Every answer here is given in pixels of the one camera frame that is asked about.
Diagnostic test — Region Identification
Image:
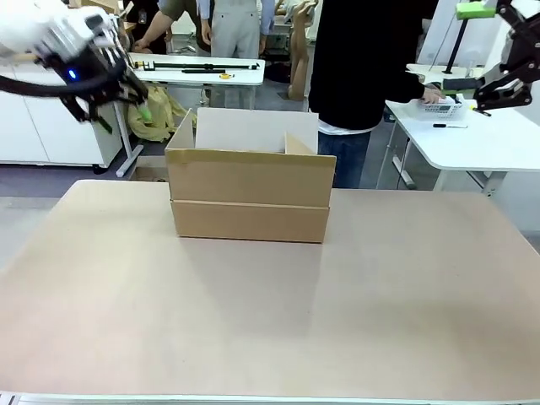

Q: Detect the person in dark shirt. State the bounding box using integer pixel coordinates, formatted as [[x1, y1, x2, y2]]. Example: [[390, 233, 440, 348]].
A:
[[133, 0, 213, 56]]

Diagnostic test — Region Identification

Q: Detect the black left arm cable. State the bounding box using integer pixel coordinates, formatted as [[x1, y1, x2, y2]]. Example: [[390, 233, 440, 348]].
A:
[[0, 71, 127, 102]]

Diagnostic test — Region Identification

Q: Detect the black stand with base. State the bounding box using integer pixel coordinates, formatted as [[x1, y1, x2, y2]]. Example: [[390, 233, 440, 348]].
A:
[[442, 16, 467, 76]]

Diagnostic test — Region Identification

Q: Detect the white cabinet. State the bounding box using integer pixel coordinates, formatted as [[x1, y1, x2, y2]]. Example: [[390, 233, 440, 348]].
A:
[[0, 54, 127, 170]]

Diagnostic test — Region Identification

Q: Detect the crumpled yellow bag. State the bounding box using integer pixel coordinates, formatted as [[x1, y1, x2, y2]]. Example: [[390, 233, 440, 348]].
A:
[[126, 86, 198, 144]]

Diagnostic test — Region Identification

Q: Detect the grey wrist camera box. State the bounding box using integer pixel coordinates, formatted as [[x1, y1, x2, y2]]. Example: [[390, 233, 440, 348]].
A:
[[83, 13, 123, 56]]

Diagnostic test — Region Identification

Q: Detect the person in black sweater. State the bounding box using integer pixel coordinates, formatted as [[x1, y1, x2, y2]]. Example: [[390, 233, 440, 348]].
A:
[[307, 0, 440, 189]]

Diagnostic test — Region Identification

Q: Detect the brown cardboard box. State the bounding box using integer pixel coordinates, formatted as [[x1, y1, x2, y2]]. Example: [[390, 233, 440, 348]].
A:
[[164, 107, 338, 245]]

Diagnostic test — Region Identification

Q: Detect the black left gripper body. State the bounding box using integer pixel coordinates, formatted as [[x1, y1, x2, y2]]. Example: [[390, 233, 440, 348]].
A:
[[41, 45, 130, 107]]

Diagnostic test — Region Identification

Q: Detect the white table with grey legs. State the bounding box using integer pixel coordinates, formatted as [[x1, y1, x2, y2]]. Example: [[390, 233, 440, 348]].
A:
[[117, 52, 267, 178]]

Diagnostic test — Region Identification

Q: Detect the small open cardboard box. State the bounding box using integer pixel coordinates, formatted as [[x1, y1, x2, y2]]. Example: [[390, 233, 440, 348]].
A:
[[132, 165, 170, 184]]

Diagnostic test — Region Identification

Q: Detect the person's left forearm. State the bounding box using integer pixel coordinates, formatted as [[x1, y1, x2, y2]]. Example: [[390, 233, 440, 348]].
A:
[[381, 62, 427, 103]]

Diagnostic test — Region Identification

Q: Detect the white plastic basket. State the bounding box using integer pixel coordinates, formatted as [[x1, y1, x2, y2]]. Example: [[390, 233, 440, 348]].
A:
[[407, 95, 467, 123]]

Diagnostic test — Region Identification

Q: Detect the person in grey overalls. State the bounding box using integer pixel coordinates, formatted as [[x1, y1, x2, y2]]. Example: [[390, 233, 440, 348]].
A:
[[197, 0, 276, 61]]

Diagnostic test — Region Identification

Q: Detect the person's left hand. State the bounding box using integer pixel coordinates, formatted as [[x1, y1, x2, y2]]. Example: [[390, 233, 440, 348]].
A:
[[419, 83, 446, 105]]

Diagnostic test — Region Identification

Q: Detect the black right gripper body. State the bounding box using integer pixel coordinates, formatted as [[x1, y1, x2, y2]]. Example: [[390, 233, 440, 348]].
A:
[[499, 19, 540, 82]]

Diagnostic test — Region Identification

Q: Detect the long black rod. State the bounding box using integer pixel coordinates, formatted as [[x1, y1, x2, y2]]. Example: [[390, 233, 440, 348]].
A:
[[133, 61, 261, 73]]

